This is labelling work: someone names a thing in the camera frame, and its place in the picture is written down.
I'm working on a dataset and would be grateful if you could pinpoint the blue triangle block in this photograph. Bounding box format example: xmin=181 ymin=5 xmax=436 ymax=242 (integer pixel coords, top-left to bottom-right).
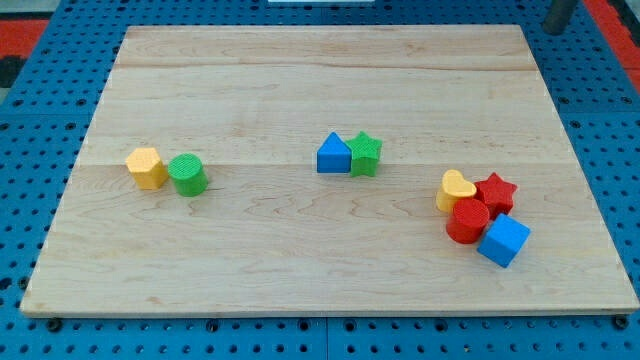
xmin=316 ymin=132 xmax=352 ymax=173

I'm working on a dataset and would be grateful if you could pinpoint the green star block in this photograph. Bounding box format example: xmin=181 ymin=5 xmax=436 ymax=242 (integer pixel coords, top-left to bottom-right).
xmin=345 ymin=131 xmax=383 ymax=177

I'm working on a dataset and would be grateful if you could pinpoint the light wooden board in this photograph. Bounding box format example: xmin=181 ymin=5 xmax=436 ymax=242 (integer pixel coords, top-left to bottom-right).
xmin=20 ymin=25 xmax=639 ymax=318

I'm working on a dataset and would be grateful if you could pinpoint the green cylinder block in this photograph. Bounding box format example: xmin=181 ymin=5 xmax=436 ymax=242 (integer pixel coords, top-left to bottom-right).
xmin=168 ymin=153 xmax=208 ymax=197

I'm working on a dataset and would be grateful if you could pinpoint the yellow heart block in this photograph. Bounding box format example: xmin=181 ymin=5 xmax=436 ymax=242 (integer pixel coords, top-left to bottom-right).
xmin=436 ymin=169 xmax=477 ymax=213

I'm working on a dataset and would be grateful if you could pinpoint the red cylinder block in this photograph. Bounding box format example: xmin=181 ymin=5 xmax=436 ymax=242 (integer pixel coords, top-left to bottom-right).
xmin=446 ymin=198 xmax=490 ymax=244

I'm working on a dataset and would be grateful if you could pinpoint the yellow hexagon block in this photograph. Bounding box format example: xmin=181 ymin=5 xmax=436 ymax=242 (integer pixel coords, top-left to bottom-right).
xmin=125 ymin=147 xmax=169 ymax=190

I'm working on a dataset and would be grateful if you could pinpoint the red star block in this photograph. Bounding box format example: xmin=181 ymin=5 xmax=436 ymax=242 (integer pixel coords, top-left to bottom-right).
xmin=474 ymin=172 xmax=518 ymax=220

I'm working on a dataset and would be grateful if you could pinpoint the blue cube block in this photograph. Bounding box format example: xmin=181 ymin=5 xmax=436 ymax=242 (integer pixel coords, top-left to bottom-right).
xmin=477 ymin=214 xmax=531 ymax=268

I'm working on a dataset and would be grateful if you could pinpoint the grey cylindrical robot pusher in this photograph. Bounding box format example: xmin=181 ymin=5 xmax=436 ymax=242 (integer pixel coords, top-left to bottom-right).
xmin=541 ymin=0 xmax=578 ymax=36

